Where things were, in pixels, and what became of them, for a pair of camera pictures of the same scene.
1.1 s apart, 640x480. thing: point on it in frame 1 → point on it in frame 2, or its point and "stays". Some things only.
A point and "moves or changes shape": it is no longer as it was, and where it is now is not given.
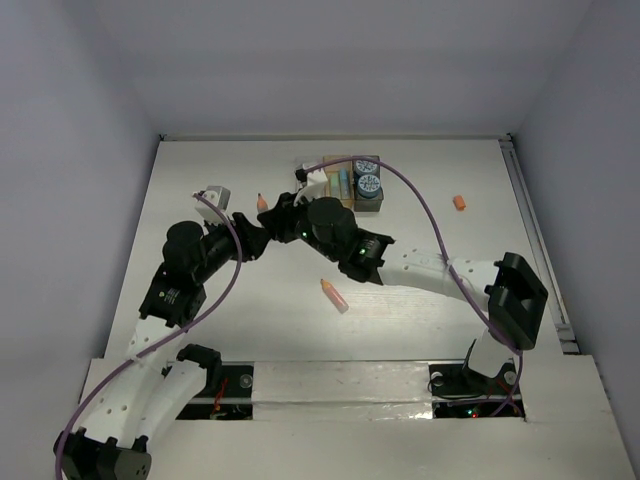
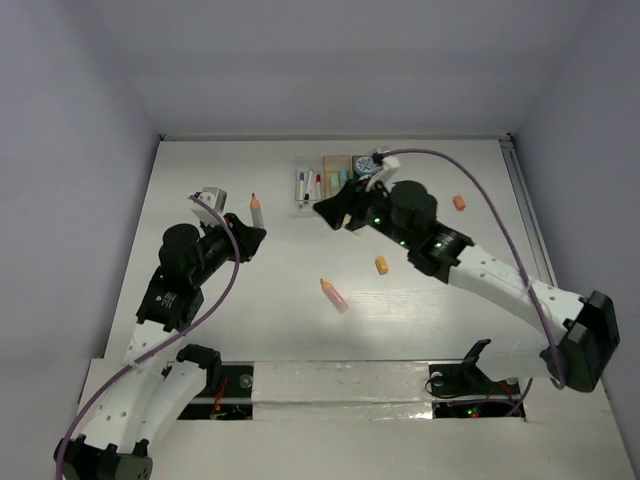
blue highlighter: (345, 183) stays
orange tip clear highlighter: (262, 205) moves or changes shape
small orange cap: (459, 202) stays
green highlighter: (334, 184) stays
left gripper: (253, 237) stays
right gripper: (278, 220) → (334, 209)
